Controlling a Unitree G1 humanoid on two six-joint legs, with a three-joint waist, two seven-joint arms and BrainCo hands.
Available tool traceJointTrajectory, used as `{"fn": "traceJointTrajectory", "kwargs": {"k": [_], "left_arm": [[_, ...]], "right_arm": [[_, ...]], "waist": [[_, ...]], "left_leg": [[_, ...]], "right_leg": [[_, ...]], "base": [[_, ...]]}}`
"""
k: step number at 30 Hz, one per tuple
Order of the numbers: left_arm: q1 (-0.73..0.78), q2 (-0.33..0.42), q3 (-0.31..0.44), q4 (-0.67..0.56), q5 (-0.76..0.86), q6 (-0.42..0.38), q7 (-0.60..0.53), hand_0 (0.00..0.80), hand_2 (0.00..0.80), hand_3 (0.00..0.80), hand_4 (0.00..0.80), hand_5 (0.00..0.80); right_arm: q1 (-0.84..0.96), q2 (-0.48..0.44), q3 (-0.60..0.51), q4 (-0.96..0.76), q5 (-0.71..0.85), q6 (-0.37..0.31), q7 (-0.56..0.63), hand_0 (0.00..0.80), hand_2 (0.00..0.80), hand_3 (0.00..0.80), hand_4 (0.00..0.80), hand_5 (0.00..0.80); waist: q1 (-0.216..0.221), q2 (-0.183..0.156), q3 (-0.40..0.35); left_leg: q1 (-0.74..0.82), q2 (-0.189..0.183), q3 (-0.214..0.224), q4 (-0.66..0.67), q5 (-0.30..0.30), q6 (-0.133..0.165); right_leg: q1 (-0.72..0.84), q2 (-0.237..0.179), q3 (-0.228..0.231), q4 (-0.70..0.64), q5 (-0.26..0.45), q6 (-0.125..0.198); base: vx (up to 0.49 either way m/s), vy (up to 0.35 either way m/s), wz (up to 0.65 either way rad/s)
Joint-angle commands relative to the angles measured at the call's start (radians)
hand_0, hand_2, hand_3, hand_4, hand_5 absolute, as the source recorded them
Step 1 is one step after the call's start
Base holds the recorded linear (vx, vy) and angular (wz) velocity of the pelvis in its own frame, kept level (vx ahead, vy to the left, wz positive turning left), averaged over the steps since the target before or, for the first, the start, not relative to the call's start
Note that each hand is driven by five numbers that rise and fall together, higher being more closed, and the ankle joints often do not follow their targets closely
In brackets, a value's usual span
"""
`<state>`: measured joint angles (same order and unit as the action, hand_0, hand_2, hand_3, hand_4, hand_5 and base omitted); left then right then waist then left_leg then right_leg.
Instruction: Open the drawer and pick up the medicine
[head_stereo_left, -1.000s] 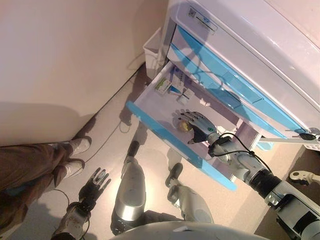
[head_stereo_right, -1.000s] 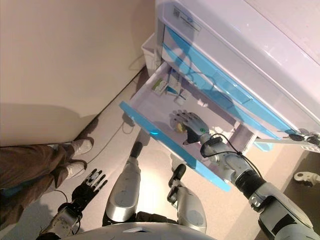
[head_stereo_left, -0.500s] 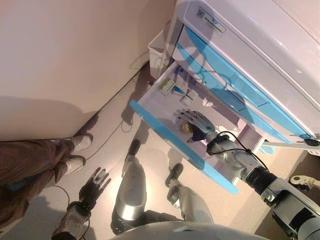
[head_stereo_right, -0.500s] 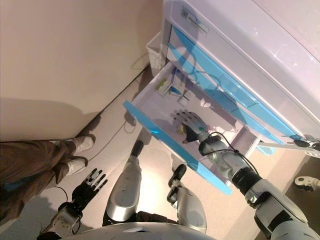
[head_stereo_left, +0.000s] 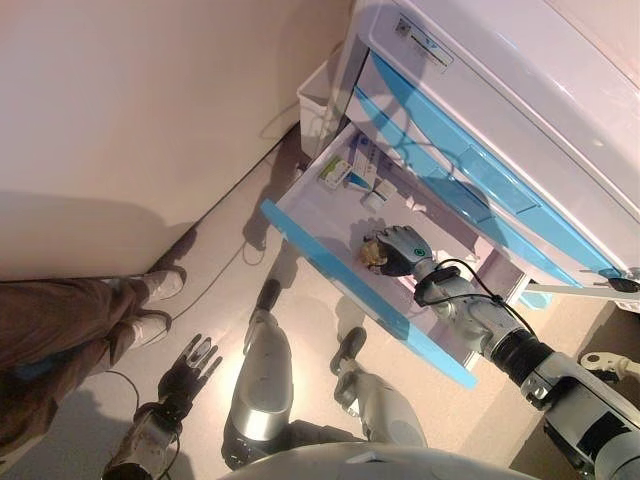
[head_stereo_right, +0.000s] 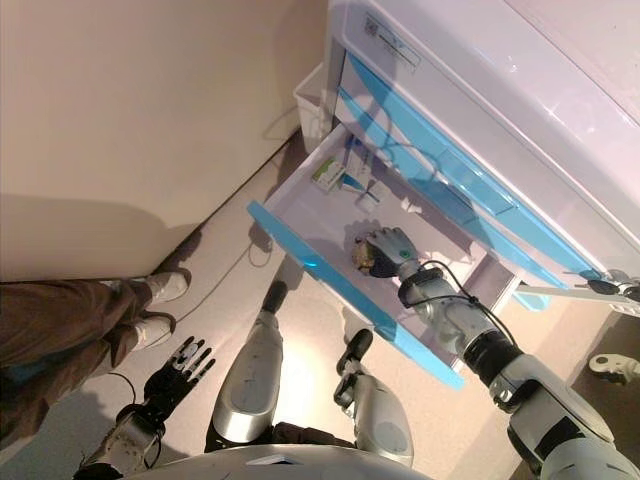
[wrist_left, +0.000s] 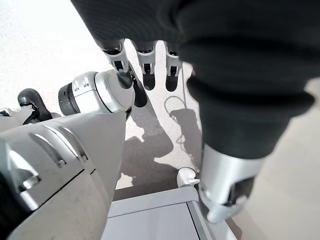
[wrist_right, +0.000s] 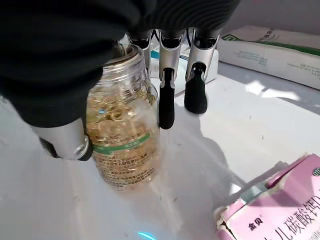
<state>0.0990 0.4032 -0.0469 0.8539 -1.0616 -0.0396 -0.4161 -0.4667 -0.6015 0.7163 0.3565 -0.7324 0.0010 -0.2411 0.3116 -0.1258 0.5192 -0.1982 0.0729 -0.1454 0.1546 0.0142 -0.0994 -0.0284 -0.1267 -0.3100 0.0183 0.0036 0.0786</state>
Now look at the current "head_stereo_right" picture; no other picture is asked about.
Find translucent white side bin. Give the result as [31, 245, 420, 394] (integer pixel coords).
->
[293, 62, 335, 151]

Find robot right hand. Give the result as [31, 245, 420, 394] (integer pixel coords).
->
[367, 226, 420, 280]

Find white medical cart blue drawers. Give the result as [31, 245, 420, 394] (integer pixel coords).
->
[327, 0, 640, 316]

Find white bed caster bracket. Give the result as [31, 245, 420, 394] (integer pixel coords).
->
[588, 352, 640, 386]

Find white grey sneaker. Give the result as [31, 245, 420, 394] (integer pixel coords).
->
[149, 269, 194, 304]
[134, 314, 176, 349]

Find blue white medicine box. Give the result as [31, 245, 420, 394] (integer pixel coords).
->
[338, 172, 369, 195]

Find cart drawer blue front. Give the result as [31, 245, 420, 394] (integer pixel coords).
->
[247, 122, 521, 391]

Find yellow medicine bottle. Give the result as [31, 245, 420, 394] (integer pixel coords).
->
[349, 237, 377, 274]

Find person leg brown trousers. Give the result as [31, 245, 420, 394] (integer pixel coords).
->
[0, 317, 149, 436]
[0, 278, 154, 346]

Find robot left leg silver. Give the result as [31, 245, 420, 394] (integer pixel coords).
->
[204, 279, 286, 454]

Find green white medicine box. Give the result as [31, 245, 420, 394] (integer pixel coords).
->
[310, 157, 346, 194]

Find robot torso grey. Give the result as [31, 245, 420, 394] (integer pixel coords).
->
[102, 442, 419, 480]

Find thin white floor cable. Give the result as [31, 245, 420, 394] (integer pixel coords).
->
[179, 239, 275, 324]

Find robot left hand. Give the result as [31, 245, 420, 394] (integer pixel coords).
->
[143, 335, 218, 416]

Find small white box dark cross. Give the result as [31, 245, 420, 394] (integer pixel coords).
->
[355, 180, 386, 214]

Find light blue plastic bin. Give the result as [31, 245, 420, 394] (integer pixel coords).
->
[512, 289, 554, 312]

